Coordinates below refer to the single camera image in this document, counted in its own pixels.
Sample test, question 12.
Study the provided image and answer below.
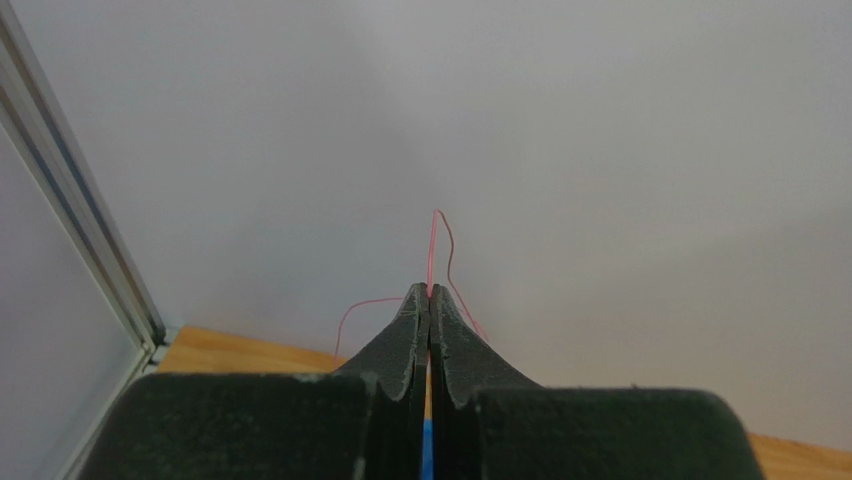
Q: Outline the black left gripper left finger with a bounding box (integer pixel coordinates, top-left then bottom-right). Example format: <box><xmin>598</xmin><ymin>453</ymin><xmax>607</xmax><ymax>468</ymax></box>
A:
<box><xmin>80</xmin><ymin>284</ymin><xmax>428</xmax><ymax>479</ymax></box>

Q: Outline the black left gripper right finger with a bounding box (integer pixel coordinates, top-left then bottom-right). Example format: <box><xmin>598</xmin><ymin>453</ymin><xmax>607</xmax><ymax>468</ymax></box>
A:
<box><xmin>430</xmin><ymin>287</ymin><xmax>763</xmax><ymax>479</ymax></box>

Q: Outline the red wire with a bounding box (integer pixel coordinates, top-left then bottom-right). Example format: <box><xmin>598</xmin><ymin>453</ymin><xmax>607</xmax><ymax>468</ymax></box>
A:
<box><xmin>332</xmin><ymin>208</ymin><xmax>491</xmax><ymax>364</ymax></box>

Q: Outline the right blue plastic bin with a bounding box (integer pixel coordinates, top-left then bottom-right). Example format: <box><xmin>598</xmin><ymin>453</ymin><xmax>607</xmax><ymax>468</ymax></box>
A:
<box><xmin>421</xmin><ymin>419</ymin><xmax>434</xmax><ymax>480</ymax></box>

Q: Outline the aluminium frame post left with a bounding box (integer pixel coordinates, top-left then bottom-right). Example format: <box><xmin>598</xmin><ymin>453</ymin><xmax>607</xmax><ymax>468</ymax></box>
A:
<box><xmin>1</xmin><ymin>1</ymin><xmax>165</xmax><ymax>479</ymax></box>

